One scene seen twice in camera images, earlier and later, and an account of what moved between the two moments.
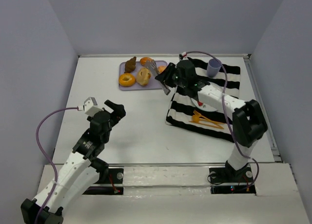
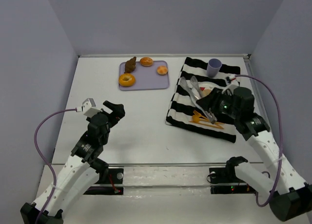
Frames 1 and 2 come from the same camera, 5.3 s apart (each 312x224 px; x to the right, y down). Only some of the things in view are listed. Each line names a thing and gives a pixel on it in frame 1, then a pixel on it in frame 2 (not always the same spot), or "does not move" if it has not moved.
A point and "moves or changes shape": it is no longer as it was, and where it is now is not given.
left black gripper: (115, 112) does not move
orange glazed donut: (126, 80) does not move
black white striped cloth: (182, 112) does not move
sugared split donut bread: (143, 76) moves or changes shape
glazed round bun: (143, 60) does not move
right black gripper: (169, 73) → (212, 103)
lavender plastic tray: (145, 78) does not move
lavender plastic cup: (213, 67) does not move
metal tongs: (154, 69) → (209, 113)
